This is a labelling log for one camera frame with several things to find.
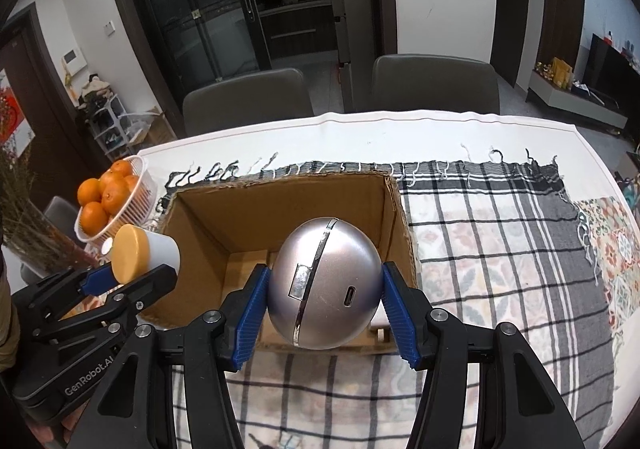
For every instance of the white intercom panel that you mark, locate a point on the white intercom panel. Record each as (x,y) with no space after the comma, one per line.
(72,60)

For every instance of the white plastic fruit basket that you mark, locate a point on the white plastic fruit basket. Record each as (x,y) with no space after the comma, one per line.
(140,199)

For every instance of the clear plastic storage box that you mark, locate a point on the clear plastic storage box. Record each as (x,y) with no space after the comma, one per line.
(145,126)

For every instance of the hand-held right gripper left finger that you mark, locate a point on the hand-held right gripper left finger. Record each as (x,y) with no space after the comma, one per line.
(250,319)

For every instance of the purple dried flowers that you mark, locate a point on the purple dried flowers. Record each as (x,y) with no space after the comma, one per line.
(25,194)

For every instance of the glass vase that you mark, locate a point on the glass vase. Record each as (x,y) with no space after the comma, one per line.
(45,249)

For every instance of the grey dining chair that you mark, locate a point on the grey dining chair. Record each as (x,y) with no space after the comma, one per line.
(245,104)
(435,84)
(60,214)

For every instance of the dark sliding glass door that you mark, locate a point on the dark sliding glass door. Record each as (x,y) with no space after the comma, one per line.
(200,4)

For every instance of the white jar with yellow lid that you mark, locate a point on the white jar with yellow lid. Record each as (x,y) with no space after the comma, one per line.
(130,251)

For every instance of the grey white plaid cloth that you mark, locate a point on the grey white plaid cloth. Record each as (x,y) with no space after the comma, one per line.
(475,254)

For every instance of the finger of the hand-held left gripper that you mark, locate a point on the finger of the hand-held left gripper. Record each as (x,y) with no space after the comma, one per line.
(97,280)
(145,286)

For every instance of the dark wooden door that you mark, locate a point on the dark wooden door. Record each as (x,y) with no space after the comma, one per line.
(40,94)

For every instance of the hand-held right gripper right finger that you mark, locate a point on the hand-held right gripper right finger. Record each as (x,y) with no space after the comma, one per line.
(400,319)

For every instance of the yellow boxes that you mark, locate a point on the yellow boxes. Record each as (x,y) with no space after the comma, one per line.
(561,74)

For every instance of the white light switch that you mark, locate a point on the white light switch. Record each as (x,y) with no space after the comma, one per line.
(108,28)

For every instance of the grey television cabinet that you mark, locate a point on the grey television cabinet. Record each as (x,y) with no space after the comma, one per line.
(575,104)

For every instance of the red wall decoration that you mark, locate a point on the red wall decoration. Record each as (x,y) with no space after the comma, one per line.
(12,119)

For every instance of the dark hallway door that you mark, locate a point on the dark hallway door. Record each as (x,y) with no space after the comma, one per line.
(512,29)

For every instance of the person's left hand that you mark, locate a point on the person's left hand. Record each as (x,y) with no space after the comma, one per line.
(50,431)

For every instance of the brown cardboard box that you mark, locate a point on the brown cardboard box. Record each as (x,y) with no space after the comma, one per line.
(210,229)

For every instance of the small white cylinder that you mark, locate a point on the small white cylinder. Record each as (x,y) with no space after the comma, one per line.
(106,245)

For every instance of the silver refrigerator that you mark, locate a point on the silver refrigerator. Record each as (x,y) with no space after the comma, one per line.
(344,44)

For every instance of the black television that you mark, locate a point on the black television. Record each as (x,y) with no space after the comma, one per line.
(610,74)

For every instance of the silver egg-shaped device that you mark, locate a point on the silver egg-shaped device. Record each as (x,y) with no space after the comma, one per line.
(325,269)

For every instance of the colourful tile-print cloth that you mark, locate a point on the colourful tile-print cloth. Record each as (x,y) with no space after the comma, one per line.
(615,239)

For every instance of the white shoe rack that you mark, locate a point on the white shoe rack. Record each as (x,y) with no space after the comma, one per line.
(107,129)

